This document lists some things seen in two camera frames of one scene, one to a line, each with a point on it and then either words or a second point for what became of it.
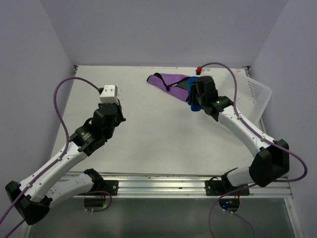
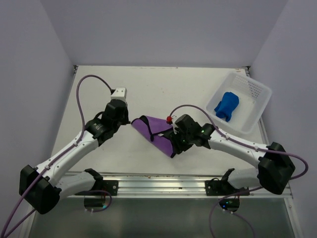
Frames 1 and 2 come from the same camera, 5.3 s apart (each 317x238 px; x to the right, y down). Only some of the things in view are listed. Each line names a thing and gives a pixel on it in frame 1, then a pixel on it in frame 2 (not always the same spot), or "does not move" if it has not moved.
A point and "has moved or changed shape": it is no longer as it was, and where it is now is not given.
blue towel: x=190 y=80 has moved or changed shape
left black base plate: x=110 y=186 does not move
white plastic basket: x=252 y=97 does not move
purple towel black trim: x=176 y=86 to x=159 y=132
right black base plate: x=215 y=187 does not move
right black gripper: x=193 y=90 to x=178 y=147
